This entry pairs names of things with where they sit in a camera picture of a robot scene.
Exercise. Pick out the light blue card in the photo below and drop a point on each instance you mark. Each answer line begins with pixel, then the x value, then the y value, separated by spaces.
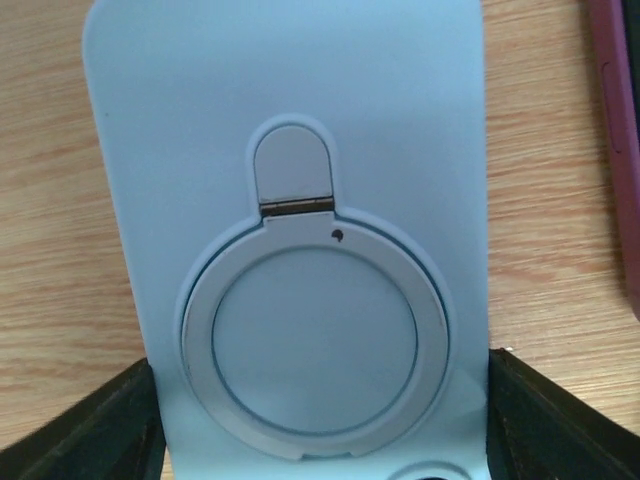
pixel 300 189

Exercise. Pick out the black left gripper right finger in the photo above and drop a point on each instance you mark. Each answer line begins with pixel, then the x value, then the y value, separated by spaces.
pixel 538 430

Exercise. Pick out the purple smartphone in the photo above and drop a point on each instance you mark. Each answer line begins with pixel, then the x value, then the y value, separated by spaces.
pixel 615 33

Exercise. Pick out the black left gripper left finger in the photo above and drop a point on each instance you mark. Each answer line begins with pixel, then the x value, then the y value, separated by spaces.
pixel 115 432

